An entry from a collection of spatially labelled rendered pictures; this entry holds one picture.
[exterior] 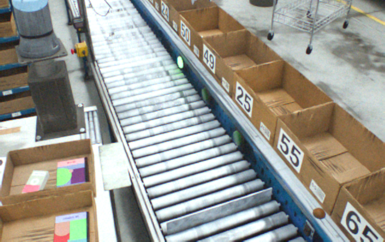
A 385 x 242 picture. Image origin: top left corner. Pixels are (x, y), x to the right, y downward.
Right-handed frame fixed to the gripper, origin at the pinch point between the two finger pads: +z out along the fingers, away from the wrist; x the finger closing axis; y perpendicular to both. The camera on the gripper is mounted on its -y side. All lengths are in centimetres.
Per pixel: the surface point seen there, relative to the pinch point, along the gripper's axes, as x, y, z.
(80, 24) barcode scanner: -70, -22, 11
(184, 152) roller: -40, 74, 42
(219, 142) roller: -21, 74, 42
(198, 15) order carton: 6.5, -18.6, 17.5
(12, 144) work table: -119, 37, 42
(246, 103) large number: -8, 75, 20
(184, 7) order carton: 11, -57, 28
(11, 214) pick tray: -119, 87, 36
